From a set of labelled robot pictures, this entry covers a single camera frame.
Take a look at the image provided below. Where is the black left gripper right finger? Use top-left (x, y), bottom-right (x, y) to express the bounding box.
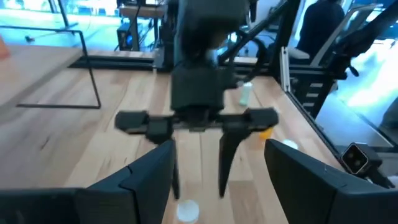
top-left (264, 139), bottom-right (398, 224)

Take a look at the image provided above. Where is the black computer tower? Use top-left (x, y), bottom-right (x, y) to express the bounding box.
top-left (116, 22), bottom-right (141, 52)

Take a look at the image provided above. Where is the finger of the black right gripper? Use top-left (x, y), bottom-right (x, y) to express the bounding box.
top-left (218, 121), bottom-right (252, 197)
top-left (146, 118), bottom-right (181, 200)

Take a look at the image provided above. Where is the small grey depth camera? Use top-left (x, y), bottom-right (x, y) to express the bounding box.
top-left (340, 142), bottom-right (396, 190)

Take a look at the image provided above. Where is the small teal medicine bottle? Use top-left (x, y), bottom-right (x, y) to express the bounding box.
top-left (176, 199), bottom-right (200, 224)

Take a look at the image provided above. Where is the wooden office desk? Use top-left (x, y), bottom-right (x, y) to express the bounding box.
top-left (119, 4), bottom-right (167, 52)

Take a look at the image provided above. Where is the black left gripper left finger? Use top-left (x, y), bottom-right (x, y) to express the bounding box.
top-left (0, 139), bottom-right (175, 224)

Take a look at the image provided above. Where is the grey office chair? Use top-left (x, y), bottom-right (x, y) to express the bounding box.
top-left (285, 2), bottom-right (383, 68)

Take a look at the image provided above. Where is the person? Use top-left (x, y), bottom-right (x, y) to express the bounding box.
top-left (295, 0), bottom-right (346, 60)

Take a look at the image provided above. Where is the wooden shelf with metal frame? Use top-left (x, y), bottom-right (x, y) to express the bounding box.
top-left (0, 24), bottom-right (102, 110)

